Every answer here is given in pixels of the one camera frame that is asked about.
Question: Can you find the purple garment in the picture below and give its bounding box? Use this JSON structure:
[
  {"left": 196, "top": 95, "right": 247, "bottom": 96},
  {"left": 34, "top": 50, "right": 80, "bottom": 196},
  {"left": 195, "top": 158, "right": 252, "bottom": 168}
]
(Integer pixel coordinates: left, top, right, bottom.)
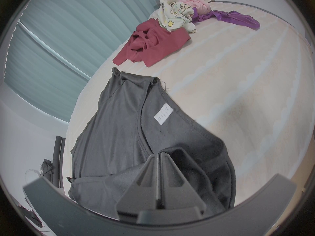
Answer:
[{"left": 191, "top": 8, "right": 261, "bottom": 30}]

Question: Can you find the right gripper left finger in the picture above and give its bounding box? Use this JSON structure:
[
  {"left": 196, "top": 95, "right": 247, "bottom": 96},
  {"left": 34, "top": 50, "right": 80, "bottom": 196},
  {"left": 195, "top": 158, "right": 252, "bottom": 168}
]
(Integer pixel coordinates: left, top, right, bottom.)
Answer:
[{"left": 115, "top": 154, "right": 161, "bottom": 221}]

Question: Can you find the white printed garment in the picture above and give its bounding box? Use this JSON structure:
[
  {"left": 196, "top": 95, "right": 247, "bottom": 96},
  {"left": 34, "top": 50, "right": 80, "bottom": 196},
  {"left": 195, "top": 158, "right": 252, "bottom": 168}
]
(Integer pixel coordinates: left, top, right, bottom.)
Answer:
[{"left": 157, "top": 0, "right": 197, "bottom": 34}]

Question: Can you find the bed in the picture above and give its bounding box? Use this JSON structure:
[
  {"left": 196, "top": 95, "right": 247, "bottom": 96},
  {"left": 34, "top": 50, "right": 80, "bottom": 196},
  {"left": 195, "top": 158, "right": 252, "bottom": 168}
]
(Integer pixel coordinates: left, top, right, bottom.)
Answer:
[{"left": 60, "top": 0, "right": 315, "bottom": 207}]

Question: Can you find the blue-green curtain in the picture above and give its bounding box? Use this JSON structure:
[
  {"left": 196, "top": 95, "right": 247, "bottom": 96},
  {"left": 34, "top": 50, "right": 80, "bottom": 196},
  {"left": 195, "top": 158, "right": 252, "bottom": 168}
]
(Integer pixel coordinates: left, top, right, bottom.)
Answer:
[
  {"left": 20, "top": 0, "right": 168, "bottom": 79},
  {"left": 4, "top": 22, "right": 90, "bottom": 123}
]

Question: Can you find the black T-shirt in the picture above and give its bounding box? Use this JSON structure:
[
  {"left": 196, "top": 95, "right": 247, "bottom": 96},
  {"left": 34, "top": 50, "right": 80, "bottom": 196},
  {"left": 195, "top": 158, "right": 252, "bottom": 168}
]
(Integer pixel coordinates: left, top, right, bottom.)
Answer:
[{"left": 67, "top": 67, "right": 237, "bottom": 217}]

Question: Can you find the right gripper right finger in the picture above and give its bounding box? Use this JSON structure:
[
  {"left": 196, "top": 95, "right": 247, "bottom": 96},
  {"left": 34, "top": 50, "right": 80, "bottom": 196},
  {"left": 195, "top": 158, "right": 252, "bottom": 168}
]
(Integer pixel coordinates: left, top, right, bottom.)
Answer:
[{"left": 159, "top": 153, "right": 207, "bottom": 218}]

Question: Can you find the dark red garment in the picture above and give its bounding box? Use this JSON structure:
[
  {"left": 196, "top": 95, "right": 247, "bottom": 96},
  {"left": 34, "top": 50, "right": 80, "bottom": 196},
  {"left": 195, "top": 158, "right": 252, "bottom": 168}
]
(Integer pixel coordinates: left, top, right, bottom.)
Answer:
[{"left": 113, "top": 18, "right": 191, "bottom": 67}]

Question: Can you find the pink garment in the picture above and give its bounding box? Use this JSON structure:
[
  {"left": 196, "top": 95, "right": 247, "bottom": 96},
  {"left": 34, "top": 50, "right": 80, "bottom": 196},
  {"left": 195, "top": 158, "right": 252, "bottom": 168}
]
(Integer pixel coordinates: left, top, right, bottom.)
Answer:
[{"left": 177, "top": 0, "right": 212, "bottom": 15}]

